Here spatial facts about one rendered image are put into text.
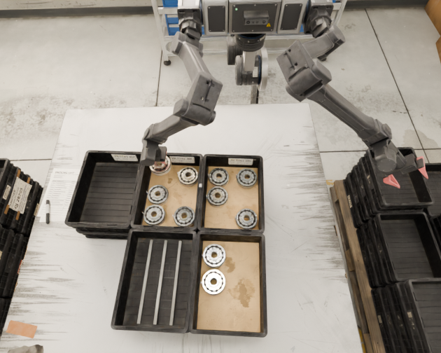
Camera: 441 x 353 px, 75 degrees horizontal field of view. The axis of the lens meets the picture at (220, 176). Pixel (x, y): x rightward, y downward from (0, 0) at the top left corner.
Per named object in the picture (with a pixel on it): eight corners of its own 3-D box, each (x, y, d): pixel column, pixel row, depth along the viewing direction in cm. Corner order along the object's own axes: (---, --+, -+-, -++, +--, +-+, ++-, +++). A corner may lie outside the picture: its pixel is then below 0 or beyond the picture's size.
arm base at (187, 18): (201, 34, 119) (199, 5, 108) (201, 47, 115) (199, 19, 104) (180, 35, 119) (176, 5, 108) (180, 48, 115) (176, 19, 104)
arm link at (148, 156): (169, 132, 119) (148, 125, 115) (166, 156, 114) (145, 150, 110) (158, 145, 128) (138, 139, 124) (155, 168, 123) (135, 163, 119)
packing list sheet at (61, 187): (50, 168, 170) (50, 167, 169) (89, 167, 170) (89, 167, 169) (35, 222, 154) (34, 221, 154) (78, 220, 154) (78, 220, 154)
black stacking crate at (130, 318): (136, 235, 139) (130, 228, 129) (198, 238, 138) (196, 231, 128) (120, 328, 121) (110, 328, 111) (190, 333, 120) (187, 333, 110)
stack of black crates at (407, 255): (354, 229, 207) (376, 212, 177) (396, 228, 208) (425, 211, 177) (369, 288, 189) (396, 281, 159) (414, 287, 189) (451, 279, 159)
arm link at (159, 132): (217, 106, 86) (184, 92, 81) (214, 124, 85) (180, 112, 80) (167, 132, 123) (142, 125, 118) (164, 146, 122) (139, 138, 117)
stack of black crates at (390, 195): (341, 179, 226) (366, 148, 186) (379, 178, 226) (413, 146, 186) (353, 229, 208) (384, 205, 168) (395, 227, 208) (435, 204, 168)
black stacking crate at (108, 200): (95, 162, 159) (87, 150, 148) (149, 163, 158) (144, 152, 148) (75, 232, 140) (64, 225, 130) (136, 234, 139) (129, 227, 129)
